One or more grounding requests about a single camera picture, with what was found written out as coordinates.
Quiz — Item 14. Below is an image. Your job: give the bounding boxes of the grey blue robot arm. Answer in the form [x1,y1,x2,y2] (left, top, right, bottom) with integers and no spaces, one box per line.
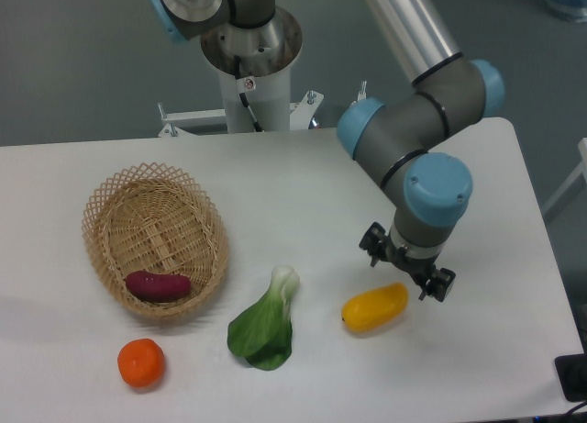
[150,0,504,301]

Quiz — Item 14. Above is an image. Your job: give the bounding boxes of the black device at table edge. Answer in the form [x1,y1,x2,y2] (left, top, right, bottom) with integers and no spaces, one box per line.
[554,353,586,403]

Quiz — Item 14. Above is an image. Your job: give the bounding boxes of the woven wicker basket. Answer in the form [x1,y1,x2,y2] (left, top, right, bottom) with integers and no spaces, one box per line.
[82,162,229,320]

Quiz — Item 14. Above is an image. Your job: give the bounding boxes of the orange tangerine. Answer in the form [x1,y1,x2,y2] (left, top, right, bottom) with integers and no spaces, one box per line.
[116,339,166,388]

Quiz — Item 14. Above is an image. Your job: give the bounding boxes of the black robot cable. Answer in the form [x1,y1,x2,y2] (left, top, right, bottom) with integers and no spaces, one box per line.
[233,54,264,133]

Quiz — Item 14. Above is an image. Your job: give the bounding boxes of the purple sweet potato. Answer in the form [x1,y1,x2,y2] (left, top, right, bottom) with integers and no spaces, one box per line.
[125,271,192,303]

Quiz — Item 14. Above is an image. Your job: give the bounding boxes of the white frame at right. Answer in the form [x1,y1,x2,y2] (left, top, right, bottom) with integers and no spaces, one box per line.
[541,138,586,224]

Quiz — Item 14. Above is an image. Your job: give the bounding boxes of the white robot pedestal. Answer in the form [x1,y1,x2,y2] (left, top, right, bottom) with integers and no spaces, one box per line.
[158,7,324,137]

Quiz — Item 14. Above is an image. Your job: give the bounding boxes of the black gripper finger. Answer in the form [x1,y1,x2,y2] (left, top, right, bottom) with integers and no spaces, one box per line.
[418,267,456,303]
[359,222,389,267]

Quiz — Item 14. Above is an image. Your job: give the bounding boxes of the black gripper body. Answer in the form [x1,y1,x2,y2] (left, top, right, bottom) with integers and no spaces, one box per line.
[386,240,440,285]

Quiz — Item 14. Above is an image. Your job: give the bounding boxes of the yellow mango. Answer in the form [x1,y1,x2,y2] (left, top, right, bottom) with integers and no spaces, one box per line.
[341,283,409,333]

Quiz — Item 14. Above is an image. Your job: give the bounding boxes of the green bok choy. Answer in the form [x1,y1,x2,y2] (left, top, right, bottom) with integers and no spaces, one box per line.
[227,265,300,372]

